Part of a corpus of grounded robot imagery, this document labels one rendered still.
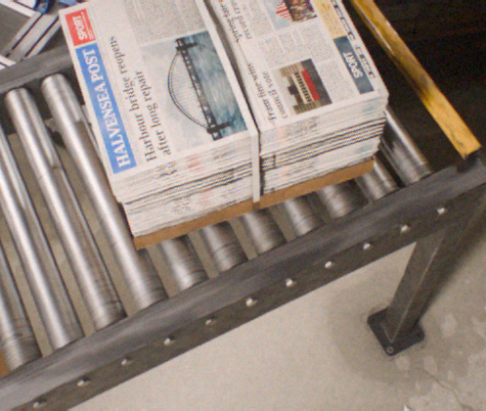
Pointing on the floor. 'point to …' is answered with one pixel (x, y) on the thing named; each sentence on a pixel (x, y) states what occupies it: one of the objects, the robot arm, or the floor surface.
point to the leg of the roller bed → (420, 277)
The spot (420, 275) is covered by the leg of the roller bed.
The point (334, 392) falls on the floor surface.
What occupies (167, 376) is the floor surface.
